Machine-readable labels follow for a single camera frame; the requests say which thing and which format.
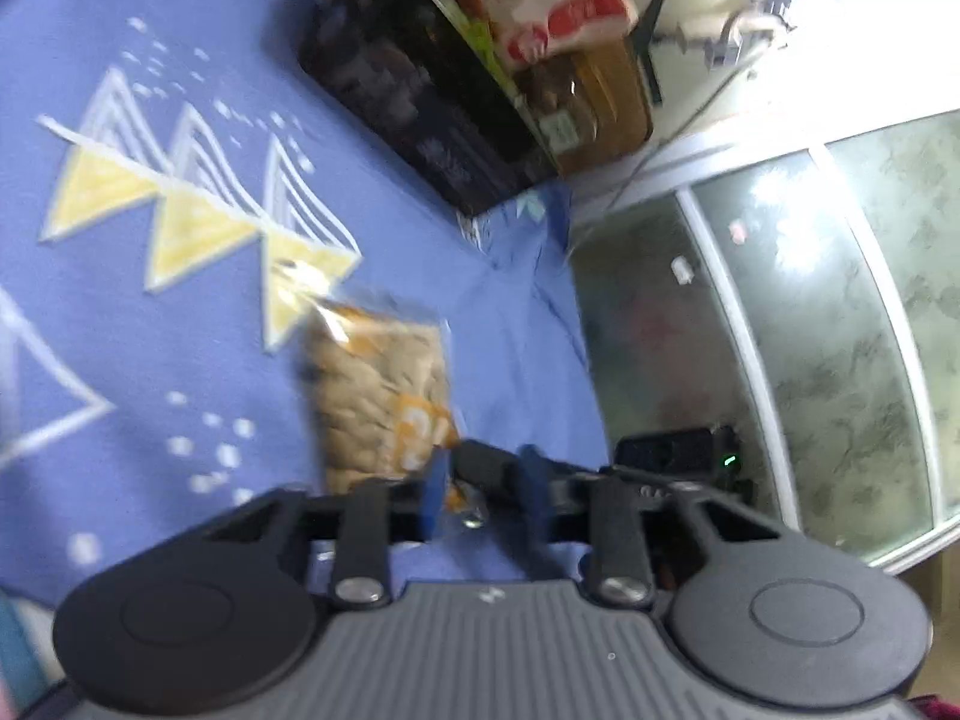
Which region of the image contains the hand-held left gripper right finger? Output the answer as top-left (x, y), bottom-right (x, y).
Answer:
top-left (520, 445), bottom-right (782, 610)

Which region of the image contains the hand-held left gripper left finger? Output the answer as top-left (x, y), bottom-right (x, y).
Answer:
top-left (199, 450), bottom-right (452, 610)

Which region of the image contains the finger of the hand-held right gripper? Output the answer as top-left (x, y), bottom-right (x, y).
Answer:
top-left (452, 439), bottom-right (527, 501)

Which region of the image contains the clear orange biscuit packet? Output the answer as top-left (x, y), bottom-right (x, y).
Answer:
top-left (298, 291), bottom-right (464, 500)

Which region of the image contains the glass sliding door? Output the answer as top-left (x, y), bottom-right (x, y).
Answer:
top-left (566, 111), bottom-right (960, 575)

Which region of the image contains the blue printed tablecloth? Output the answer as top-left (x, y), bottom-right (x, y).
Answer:
top-left (0, 0), bottom-right (614, 610)

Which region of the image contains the brown cardboard box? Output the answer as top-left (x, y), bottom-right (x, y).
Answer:
top-left (553, 34), bottom-right (655, 175)

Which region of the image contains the black box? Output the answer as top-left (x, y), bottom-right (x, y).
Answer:
top-left (298, 0), bottom-right (560, 217)

